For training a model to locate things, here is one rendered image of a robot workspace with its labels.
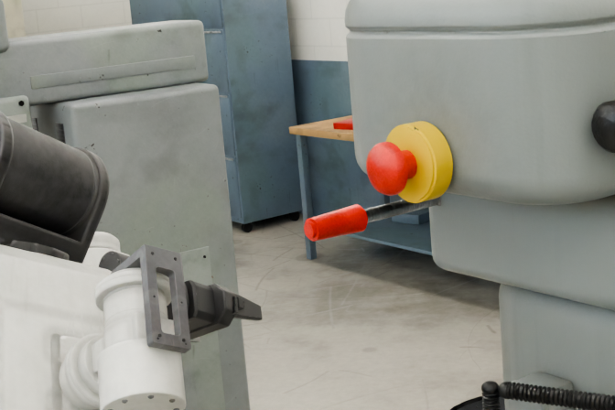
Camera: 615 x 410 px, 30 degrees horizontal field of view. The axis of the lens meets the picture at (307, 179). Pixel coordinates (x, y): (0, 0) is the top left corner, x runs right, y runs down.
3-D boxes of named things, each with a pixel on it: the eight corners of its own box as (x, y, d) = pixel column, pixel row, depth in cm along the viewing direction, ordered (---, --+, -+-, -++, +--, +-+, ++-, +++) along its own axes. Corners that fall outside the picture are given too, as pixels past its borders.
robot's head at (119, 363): (69, 430, 90) (130, 387, 85) (64, 314, 95) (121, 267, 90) (140, 439, 94) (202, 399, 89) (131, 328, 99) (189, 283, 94)
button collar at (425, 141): (436, 208, 84) (431, 127, 83) (384, 199, 89) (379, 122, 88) (457, 202, 85) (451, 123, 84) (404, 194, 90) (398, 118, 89)
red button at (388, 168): (395, 200, 83) (392, 146, 82) (361, 194, 86) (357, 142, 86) (429, 192, 85) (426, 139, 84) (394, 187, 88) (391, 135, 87)
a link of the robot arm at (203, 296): (167, 365, 153) (104, 350, 143) (160, 296, 157) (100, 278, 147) (242, 339, 147) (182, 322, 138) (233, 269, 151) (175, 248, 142)
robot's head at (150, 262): (84, 379, 91) (137, 339, 86) (80, 283, 95) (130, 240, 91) (151, 390, 94) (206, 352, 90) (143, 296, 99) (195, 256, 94)
